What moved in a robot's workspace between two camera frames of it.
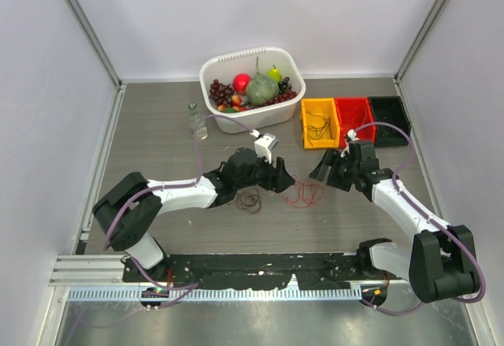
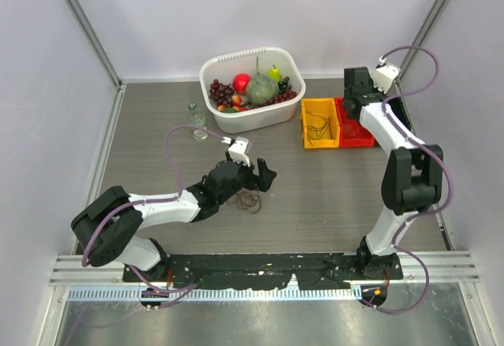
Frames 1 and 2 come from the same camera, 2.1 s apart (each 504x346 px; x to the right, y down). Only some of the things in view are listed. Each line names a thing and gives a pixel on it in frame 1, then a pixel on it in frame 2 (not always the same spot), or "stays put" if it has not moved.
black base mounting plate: (232, 272) stays put
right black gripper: (331, 158) → (373, 88)
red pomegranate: (240, 83) stays put
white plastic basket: (252, 61) stays put
